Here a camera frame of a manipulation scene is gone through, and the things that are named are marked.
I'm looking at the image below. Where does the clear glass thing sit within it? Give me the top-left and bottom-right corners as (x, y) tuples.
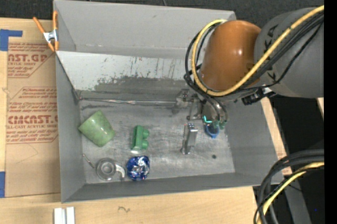
(95, 157), (127, 182)

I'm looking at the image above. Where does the green toy block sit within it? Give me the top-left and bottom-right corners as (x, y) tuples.
(130, 125), (150, 152)

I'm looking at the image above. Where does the shiny blue ball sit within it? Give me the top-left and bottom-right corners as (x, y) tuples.
(125, 155), (151, 181)

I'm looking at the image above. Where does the small blue cup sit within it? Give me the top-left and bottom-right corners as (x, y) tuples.
(204, 123), (220, 139)

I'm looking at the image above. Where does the brown cardboard board, red print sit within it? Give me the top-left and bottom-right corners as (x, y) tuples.
(0, 17), (62, 198)

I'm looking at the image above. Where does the pale green cup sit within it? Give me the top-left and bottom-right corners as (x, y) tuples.
(77, 110), (116, 148)

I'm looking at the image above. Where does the black cylinder on white bracket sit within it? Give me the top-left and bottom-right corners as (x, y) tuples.
(241, 87), (273, 106)

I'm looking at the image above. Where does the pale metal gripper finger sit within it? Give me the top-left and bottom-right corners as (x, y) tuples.
(187, 123), (198, 155)
(180, 125), (189, 155)

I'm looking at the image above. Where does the grey metal bin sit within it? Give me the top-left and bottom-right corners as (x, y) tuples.
(52, 0), (285, 203)

